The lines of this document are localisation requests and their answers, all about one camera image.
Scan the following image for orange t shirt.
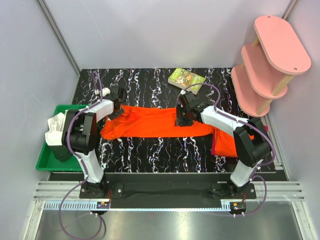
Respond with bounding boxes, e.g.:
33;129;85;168
99;104;217;141
212;127;256;159

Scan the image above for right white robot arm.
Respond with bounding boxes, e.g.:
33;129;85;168
176;90;275;199

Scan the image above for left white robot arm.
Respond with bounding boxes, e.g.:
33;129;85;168
61;86;127;198

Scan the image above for green paperback book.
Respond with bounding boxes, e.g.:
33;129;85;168
168;67;205;95

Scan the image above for folded orange t shirt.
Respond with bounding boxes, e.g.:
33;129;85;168
212;127;256;159

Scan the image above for white t shirt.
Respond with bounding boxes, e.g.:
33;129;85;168
45;112;66;146

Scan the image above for folded magenta t shirt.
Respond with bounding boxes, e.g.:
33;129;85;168
211;124;270;157

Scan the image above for dark green t shirt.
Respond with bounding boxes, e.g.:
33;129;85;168
50;145;73;163

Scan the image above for pink three-tier shelf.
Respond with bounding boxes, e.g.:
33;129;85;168
231;15;312;117

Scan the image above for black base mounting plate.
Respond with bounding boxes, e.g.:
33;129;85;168
79;181;257;210

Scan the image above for green plastic bin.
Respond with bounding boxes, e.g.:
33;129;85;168
36;105;86;172

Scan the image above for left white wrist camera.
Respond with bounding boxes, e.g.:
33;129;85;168
102;87;111;97

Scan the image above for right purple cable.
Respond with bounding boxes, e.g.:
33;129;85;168
179;83;277;217

